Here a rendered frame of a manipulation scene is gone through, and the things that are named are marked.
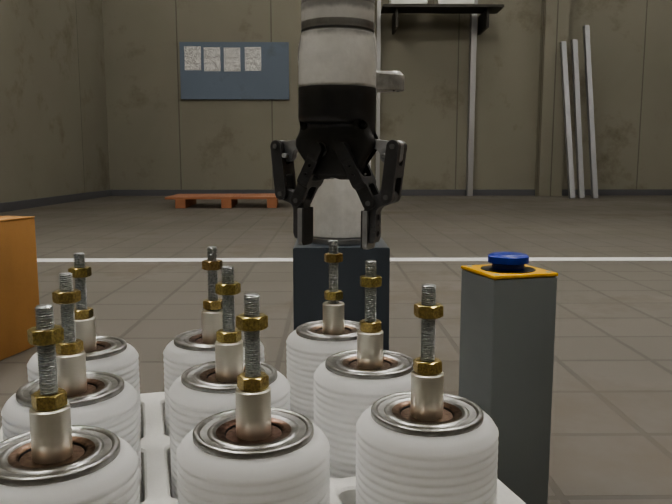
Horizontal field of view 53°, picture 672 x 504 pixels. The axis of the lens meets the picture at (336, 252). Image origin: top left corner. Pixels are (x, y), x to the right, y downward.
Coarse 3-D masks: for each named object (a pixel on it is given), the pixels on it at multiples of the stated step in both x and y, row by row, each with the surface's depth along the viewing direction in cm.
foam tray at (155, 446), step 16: (144, 400) 69; (160, 400) 69; (144, 416) 65; (160, 416) 65; (0, 432) 61; (144, 432) 61; (160, 432) 61; (144, 448) 58; (160, 448) 58; (144, 464) 55; (160, 464) 55; (144, 480) 58; (160, 480) 52; (336, 480) 52; (352, 480) 52; (144, 496) 58; (160, 496) 49; (336, 496) 49; (352, 496) 51; (496, 496) 49; (512, 496) 49
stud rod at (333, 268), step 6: (330, 240) 67; (336, 240) 67; (330, 246) 67; (336, 246) 67; (330, 252) 67; (336, 252) 67; (330, 264) 67; (336, 264) 68; (330, 270) 67; (336, 270) 68; (330, 276) 68; (336, 276) 68; (330, 282) 68; (336, 282) 68; (330, 288) 68; (336, 288) 68
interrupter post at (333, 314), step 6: (324, 306) 68; (330, 306) 67; (336, 306) 67; (342, 306) 68; (324, 312) 68; (330, 312) 67; (336, 312) 67; (342, 312) 68; (324, 318) 68; (330, 318) 67; (336, 318) 67; (342, 318) 68; (324, 324) 68; (330, 324) 67; (336, 324) 67; (342, 324) 68; (324, 330) 68; (330, 330) 68; (336, 330) 68; (342, 330) 68
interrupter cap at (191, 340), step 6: (192, 330) 68; (198, 330) 68; (180, 336) 66; (186, 336) 66; (192, 336) 66; (198, 336) 66; (174, 342) 64; (180, 342) 63; (186, 342) 64; (192, 342) 63; (198, 342) 65; (186, 348) 62; (192, 348) 62; (198, 348) 62; (204, 348) 62; (210, 348) 62
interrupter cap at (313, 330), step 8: (320, 320) 72; (344, 320) 72; (296, 328) 69; (304, 328) 69; (312, 328) 69; (320, 328) 70; (344, 328) 70; (352, 328) 69; (304, 336) 66; (312, 336) 65; (320, 336) 65; (328, 336) 66; (336, 336) 66; (344, 336) 65; (352, 336) 65
